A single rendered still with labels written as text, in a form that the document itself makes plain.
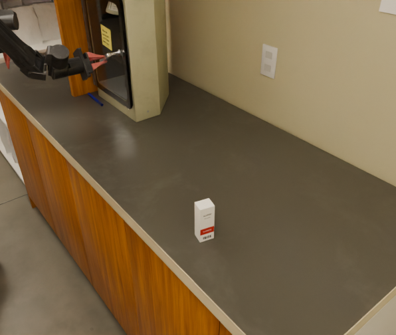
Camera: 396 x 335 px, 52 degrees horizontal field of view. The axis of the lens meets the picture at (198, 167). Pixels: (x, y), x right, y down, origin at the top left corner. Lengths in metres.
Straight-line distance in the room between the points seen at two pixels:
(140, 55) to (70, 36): 0.38
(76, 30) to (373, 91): 1.14
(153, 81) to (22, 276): 1.32
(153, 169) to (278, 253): 0.50
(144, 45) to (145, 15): 0.10
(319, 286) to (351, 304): 0.07
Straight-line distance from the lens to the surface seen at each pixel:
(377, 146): 1.37
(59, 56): 1.40
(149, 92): 1.56
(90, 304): 2.15
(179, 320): 1.24
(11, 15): 1.72
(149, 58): 1.52
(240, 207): 1.14
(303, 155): 1.40
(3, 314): 2.26
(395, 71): 1.28
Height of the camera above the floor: 1.66
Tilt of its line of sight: 34 degrees down
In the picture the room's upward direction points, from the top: straight up
